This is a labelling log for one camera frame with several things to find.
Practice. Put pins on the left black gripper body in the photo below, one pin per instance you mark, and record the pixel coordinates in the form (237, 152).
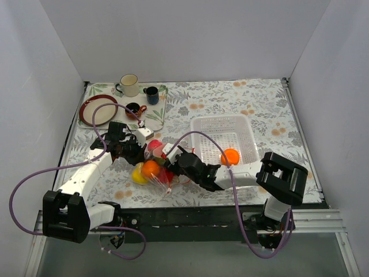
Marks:
(139, 151)

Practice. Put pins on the clear zip top bag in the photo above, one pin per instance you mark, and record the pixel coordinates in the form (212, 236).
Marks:
(154, 186)

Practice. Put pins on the fake orange half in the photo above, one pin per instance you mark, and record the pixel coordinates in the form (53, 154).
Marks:
(231, 155)

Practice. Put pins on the white plastic basket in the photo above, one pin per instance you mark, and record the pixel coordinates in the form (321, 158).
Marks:
(227, 131)

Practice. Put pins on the fake red apple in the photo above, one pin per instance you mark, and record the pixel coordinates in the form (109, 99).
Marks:
(153, 144)

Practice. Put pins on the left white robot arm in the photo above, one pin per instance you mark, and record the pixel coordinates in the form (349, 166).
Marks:
(65, 212)

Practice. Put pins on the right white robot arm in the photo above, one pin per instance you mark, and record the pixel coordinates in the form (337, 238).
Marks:
(282, 178)

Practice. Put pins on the fake whole orange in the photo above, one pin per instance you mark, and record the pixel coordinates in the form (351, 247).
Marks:
(150, 169)

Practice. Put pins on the fake yellow lemon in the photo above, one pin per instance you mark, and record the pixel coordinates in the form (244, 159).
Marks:
(137, 176)

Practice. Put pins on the orange patterned cup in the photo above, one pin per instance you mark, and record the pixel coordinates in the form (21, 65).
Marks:
(135, 109)

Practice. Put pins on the red rimmed plate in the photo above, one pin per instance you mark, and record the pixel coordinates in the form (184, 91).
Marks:
(103, 115)

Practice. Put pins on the floral serving tray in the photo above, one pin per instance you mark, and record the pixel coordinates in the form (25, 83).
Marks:
(97, 94)

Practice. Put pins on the dark blue cup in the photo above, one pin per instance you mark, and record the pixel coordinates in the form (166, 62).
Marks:
(152, 95)

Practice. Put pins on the cream enamel mug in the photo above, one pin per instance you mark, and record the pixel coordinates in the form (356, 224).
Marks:
(128, 85)

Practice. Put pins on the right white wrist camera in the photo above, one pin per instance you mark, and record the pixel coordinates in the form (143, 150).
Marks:
(171, 152)

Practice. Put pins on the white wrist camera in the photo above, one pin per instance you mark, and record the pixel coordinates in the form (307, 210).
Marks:
(143, 134)
(171, 152)

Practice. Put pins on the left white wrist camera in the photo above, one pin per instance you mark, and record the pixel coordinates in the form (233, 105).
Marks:
(143, 134)

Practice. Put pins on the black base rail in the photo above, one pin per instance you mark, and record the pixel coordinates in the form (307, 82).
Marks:
(184, 224)

